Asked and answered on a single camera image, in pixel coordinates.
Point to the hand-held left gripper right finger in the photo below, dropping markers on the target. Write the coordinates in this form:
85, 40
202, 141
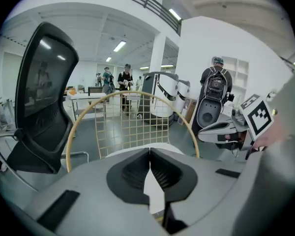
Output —
174, 178

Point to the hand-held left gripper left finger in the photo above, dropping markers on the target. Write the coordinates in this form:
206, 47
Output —
130, 178

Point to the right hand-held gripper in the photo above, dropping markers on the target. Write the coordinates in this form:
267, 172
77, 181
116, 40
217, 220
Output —
258, 117

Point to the white cloth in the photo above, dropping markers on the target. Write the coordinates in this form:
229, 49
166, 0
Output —
154, 193

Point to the person's right forearm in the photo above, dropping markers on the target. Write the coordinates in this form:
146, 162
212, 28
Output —
270, 139

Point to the black office chair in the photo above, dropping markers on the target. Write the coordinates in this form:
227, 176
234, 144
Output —
46, 136

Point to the black shell with round grille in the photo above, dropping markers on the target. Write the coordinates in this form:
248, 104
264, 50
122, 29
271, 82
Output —
207, 114

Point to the cardboard box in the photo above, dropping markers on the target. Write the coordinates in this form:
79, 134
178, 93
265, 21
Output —
188, 110

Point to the white and black delivery robot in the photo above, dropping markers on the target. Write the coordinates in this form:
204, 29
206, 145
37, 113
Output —
183, 92
164, 95

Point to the person's pale shirt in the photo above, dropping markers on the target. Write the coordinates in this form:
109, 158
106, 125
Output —
292, 102

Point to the white rectangular table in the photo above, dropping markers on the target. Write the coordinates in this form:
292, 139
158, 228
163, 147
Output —
86, 97

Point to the ceiling tube light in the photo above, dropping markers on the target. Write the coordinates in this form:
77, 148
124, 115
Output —
175, 14
119, 46

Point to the black railing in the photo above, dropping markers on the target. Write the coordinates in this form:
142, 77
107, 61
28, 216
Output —
159, 7

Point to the white wall shelf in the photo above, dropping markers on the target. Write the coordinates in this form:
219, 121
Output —
238, 72

